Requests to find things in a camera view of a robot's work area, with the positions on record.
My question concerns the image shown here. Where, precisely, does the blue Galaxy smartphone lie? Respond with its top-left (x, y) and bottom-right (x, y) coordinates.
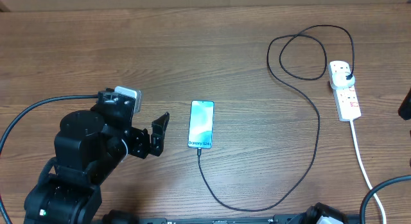
top-left (188, 100), bottom-right (214, 149)

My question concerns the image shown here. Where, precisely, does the white charger adapter plug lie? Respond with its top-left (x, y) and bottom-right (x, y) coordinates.
top-left (330, 73), bottom-right (355, 90)

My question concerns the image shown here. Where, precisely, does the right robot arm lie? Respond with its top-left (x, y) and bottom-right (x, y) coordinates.
top-left (305, 86), bottom-right (410, 224)

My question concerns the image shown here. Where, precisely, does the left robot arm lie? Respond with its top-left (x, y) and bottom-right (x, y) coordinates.
top-left (24, 89), bottom-right (170, 223)

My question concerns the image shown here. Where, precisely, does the black USB charging cable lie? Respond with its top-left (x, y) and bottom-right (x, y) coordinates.
top-left (196, 24), bottom-right (356, 212)

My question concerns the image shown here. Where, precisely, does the white power strip cord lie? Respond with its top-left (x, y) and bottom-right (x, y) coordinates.
top-left (349, 119), bottom-right (387, 224)

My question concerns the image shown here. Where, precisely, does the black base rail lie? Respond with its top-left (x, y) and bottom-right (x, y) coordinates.
top-left (92, 214), bottom-right (363, 224)

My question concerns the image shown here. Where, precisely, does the white power strip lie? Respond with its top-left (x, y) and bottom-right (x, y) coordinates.
top-left (328, 60), bottom-right (361, 121)

